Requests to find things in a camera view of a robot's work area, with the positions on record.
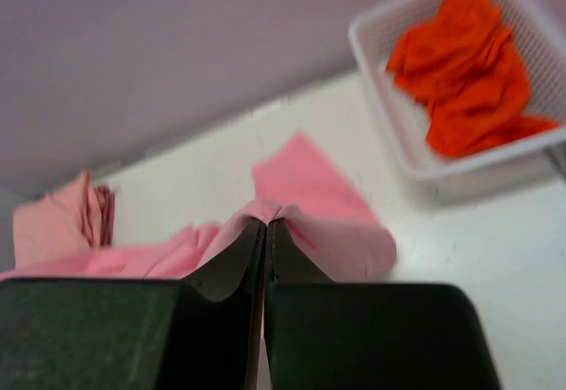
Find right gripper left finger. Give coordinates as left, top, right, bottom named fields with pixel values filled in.
left=181, top=218, right=265, bottom=302

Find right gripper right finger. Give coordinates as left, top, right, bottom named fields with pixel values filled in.
left=264, top=218, right=333, bottom=285

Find pink t shirt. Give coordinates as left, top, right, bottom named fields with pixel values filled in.
left=1, top=134, right=397, bottom=280

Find folded salmon t shirt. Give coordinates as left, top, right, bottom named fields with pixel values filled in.
left=12, top=170, right=115, bottom=268

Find white plastic basket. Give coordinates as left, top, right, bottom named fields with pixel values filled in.
left=348, top=0, right=565, bottom=200

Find orange t shirt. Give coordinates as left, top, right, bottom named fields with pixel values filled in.
left=386, top=0, right=560, bottom=158

